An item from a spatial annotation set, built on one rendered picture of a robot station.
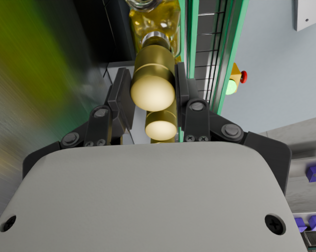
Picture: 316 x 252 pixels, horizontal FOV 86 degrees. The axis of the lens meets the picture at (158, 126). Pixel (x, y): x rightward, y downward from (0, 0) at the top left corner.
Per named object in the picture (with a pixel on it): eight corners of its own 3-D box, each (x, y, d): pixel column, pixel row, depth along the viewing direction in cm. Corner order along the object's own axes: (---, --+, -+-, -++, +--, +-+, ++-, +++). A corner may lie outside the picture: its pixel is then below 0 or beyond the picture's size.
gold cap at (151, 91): (131, 46, 14) (122, 76, 11) (173, 42, 14) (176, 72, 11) (139, 82, 17) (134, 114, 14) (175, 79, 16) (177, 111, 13)
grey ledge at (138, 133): (113, 50, 49) (104, 71, 42) (143, 48, 49) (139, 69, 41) (153, 181, 121) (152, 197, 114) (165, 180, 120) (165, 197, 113)
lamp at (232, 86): (221, 79, 51) (223, 85, 49) (236, 78, 51) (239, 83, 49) (219, 91, 55) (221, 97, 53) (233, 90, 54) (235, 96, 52)
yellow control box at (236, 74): (213, 63, 55) (218, 75, 50) (236, 61, 54) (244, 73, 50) (210, 81, 60) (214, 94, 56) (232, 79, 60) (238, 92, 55)
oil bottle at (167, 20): (142, -23, 30) (122, 19, 16) (174, -27, 29) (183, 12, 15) (147, 14, 34) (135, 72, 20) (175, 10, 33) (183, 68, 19)
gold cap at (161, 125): (144, 92, 19) (141, 121, 16) (175, 90, 19) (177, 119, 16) (148, 114, 22) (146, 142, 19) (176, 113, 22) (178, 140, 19)
